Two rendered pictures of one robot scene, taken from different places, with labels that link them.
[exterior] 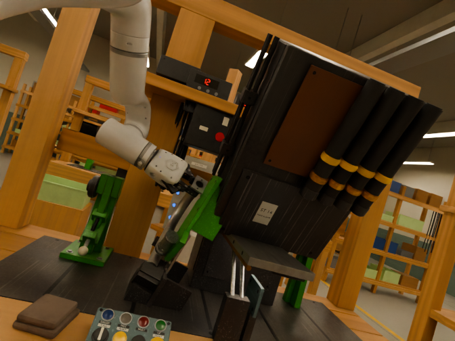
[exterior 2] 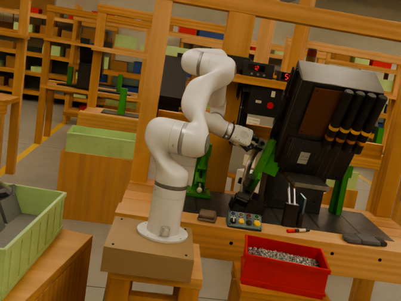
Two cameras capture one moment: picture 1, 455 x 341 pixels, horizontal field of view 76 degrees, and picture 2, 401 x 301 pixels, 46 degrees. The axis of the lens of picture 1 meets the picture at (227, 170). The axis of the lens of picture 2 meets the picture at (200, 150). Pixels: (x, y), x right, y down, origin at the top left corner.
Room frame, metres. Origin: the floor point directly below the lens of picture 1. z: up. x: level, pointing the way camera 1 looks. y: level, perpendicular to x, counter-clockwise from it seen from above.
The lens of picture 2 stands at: (-1.44, 0.09, 1.58)
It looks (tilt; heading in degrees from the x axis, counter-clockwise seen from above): 11 degrees down; 7
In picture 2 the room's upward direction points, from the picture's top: 9 degrees clockwise
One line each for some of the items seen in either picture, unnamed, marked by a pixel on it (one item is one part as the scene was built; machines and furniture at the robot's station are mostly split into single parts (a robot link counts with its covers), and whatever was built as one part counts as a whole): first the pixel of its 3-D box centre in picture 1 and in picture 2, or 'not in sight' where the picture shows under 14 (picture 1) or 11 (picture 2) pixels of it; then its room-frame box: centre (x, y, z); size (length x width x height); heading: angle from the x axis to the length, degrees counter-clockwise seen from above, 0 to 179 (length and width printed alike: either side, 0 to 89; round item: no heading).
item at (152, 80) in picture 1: (242, 120); (284, 85); (1.16, 0.01, 1.52); 0.90 x 0.25 x 0.04; 101
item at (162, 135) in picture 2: not in sight; (167, 151); (0.21, 0.40, 1.24); 0.19 x 0.12 x 0.24; 85
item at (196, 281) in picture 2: not in sight; (157, 259); (0.21, 0.37, 0.83); 0.32 x 0.32 x 0.04; 11
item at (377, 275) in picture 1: (380, 234); not in sight; (5.95, -3.40, 1.14); 2.45 x 0.55 x 2.28; 104
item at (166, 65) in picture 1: (178, 73); (234, 63); (1.07, 0.28, 1.59); 0.15 x 0.07 x 0.07; 101
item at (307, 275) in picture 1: (255, 246); (301, 177); (0.83, -0.14, 1.11); 0.39 x 0.16 x 0.03; 11
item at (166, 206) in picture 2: not in sight; (166, 209); (0.21, 0.37, 1.03); 0.19 x 0.19 x 0.18
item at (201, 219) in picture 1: (208, 210); (270, 159); (0.83, 0.02, 1.17); 0.13 x 0.12 x 0.20; 101
